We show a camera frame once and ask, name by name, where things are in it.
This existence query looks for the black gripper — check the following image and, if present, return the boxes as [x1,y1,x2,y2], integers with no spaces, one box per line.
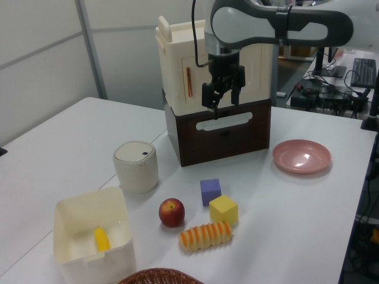
[201,52,246,120]

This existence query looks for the orange striped toy bread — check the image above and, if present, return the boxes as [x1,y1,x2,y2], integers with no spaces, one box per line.
[178,221,235,253]

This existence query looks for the brown wicker basket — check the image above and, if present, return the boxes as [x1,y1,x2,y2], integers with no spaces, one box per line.
[117,267,205,284]

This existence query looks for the dark brown drawer box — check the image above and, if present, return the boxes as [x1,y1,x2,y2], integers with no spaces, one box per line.
[162,88,272,167]

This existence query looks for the cream plastic toy cabinet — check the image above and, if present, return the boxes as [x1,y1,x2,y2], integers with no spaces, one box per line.
[155,15,273,115]

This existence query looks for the wooden side desk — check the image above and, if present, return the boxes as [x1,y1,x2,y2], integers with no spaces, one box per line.
[278,46,315,62]

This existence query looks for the purple foam cube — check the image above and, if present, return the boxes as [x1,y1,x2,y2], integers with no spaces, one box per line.
[200,178,222,207]

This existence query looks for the pink plastic plate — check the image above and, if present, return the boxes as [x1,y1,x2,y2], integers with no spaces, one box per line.
[272,139,332,175]

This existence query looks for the black monitor stand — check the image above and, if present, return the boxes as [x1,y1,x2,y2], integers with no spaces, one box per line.
[310,47,347,79]

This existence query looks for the cream lidded canister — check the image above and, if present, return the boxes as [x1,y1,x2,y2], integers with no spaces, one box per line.
[112,141,160,195]

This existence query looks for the yellow foam cube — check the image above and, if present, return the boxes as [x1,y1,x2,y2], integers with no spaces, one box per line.
[208,194,239,226]

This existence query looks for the red toy apple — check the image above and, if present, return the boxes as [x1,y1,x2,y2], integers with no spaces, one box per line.
[158,198,186,228]

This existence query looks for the black computer keyboard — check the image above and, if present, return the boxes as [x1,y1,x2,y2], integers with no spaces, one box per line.
[350,57,378,88]

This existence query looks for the yellow toy banana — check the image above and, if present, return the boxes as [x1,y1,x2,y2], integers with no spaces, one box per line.
[94,225,111,253]

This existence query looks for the cream square plastic bin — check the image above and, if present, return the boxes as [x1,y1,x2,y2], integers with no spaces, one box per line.
[53,186,137,284]

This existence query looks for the white drawer handle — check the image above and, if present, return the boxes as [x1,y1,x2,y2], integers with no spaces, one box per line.
[195,112,253,131]

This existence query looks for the copper cabinet door handle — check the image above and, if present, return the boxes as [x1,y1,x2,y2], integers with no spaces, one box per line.
[185,66,195,98]

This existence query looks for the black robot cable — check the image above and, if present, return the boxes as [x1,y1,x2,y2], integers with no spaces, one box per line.
[191,0,213,69]

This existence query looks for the black power strip with cables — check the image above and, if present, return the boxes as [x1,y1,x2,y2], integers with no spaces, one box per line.
[290,77,371,117]

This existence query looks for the grey partition post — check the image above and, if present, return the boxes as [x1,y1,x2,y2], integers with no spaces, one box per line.
[77,0,108,100]

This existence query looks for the black desk clamp mount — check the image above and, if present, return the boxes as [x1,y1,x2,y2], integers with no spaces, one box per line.
[360,79,379,131]

